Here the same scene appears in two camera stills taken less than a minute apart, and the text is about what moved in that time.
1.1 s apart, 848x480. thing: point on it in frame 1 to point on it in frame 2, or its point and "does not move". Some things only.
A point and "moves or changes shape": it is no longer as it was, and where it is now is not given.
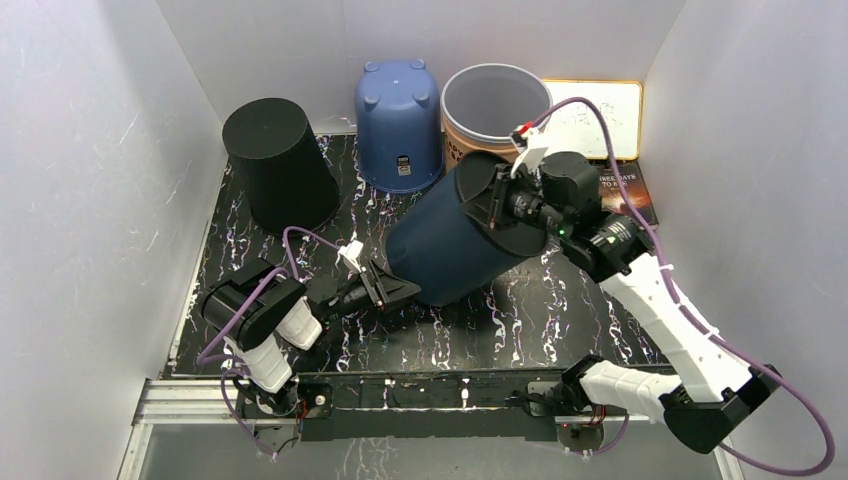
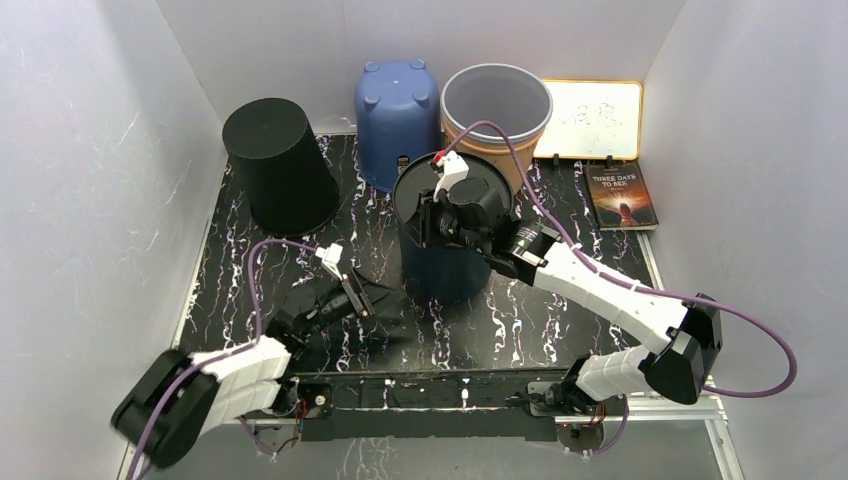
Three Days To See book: (613, 197) does not move
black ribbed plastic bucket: (284, 176) does not move
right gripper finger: (485, 206) to (418, 226)
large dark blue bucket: (444, 250) moves or changes shape
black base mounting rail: (429, 406) does not move
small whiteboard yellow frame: (576, 127) does not move
